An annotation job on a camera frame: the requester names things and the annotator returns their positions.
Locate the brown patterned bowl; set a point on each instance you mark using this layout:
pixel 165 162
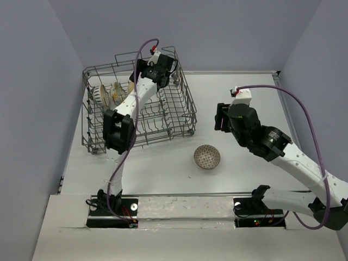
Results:
pixel 207 157

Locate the grey wire dish rack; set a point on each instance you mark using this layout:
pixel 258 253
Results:
pixel 171 112

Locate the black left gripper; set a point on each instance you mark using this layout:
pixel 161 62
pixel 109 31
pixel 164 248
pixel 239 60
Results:
pixel 142 64

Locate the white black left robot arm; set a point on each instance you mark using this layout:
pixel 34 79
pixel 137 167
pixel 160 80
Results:
pixel 120 124

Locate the orange flower bowl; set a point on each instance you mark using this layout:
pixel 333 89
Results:
pixel 117 93

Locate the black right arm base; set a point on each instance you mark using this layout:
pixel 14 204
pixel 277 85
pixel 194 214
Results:
pixel 250 213

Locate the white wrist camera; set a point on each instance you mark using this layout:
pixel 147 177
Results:
pixel 154 58
pixel 240 96

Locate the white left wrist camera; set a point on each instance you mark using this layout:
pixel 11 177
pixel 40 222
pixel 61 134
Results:
pixel 154 58

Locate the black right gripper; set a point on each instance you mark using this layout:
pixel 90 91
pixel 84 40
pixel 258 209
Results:
pixel 222 112

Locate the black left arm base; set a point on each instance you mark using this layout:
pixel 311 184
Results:
pixel 99 215

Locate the teal yellow sun bowl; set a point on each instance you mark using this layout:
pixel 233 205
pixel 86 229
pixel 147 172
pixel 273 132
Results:
pixel 130 88

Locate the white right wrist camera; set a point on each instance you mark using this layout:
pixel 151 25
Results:
pixel 240 96

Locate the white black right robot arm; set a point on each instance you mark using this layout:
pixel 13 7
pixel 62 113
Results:
pixel 326 199

